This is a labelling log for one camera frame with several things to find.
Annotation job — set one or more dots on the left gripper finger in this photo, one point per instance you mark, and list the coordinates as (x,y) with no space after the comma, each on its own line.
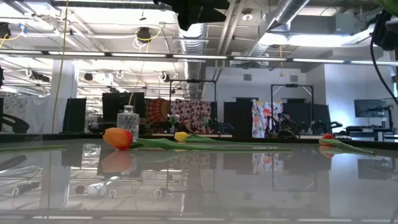
(188,18)
(214,15)

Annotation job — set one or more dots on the yellow artificial tulip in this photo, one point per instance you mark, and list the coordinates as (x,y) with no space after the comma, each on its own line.
(181,136)

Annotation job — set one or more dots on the clear glass vase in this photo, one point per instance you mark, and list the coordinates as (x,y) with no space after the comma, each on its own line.
(127,119)

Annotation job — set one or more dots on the orange artificial tulip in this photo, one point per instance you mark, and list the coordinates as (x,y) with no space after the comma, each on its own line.
(116,138)

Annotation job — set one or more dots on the orange-red artificial tulip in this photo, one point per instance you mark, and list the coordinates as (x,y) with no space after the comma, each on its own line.
(328,136)

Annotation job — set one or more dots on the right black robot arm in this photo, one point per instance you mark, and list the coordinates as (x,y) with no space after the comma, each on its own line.
(385,31)

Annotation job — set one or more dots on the black ceiling speaker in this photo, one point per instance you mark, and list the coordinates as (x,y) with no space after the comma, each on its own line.
(144,35)

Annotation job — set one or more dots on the red floral tapestry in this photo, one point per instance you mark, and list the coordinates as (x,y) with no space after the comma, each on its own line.
(200,109)

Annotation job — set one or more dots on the orange mandala tapestry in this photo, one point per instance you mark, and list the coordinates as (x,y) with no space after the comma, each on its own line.
(157,110)

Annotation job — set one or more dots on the black partition panel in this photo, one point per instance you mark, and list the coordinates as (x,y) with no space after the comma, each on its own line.
(320,112)
(237,118)

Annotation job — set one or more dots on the person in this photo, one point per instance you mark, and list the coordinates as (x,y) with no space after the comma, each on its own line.
(286,123)
(186,124)

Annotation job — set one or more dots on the white floral print cloth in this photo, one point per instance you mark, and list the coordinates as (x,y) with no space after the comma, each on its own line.
(264,115)

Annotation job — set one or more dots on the black monitor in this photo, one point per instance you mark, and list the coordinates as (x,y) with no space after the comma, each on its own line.
(112,105)

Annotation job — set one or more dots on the black dome-shaped object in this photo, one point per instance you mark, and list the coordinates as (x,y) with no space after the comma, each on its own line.
(286,133)

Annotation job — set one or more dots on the black upright panel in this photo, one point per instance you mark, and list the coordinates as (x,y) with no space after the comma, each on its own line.
(75,112)

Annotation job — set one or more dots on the white sheet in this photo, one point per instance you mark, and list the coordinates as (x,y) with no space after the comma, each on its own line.
(37,112)

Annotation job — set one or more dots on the dark flat screen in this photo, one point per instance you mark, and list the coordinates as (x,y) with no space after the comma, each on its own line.
(370,107)

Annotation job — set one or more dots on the black desk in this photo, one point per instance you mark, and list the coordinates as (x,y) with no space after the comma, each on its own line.
(362,128)

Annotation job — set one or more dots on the silver ribbed air duct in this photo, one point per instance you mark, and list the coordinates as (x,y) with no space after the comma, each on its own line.
(192,46)

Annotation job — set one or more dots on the black rig frame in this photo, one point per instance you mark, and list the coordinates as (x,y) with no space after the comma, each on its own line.
(292,85)
(192,81)

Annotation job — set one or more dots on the black table frame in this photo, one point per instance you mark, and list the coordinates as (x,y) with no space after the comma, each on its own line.
(46,137)

